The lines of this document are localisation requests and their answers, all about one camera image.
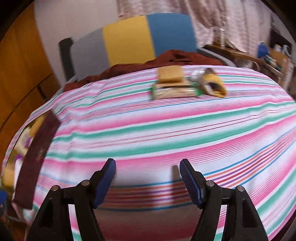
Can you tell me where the white round ball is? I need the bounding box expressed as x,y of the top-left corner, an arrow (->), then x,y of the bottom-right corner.
190,70 -> 205,83

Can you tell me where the purple snack packet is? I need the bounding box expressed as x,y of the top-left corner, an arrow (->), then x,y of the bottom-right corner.
14,136 -> 33,162

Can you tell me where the striped pink green bedsheet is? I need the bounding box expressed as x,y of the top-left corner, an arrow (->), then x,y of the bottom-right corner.
13,66 -> 295,240

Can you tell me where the gold metal tin box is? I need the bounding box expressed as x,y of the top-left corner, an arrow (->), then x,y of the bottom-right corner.
0,110 -> 61,210

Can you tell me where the green cracker packet on bed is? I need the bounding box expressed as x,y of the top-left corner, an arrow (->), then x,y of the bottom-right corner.
151,80 -> 203,100

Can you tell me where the small yellow sponge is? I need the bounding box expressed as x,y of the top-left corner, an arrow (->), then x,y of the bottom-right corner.
158,65 -> 184,83

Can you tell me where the dark red blanket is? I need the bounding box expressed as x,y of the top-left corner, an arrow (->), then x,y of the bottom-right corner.
63,50 -> 224,92

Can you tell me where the wooden wardrobe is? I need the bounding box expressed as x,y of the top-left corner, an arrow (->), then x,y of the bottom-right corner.
0,2 -> 62,160

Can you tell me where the wooden side desk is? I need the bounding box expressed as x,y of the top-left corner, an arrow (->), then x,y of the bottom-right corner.
205,45 -> 285,83

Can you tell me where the grey yellow blue headboard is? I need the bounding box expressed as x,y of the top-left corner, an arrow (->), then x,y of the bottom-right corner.
70,13 -> 197,80

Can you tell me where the pink patterned curtain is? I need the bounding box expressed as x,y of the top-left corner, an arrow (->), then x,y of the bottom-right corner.
117,1 -> 272,55

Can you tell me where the black bed post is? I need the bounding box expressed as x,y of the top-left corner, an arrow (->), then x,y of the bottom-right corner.
58,38 -> 75,81

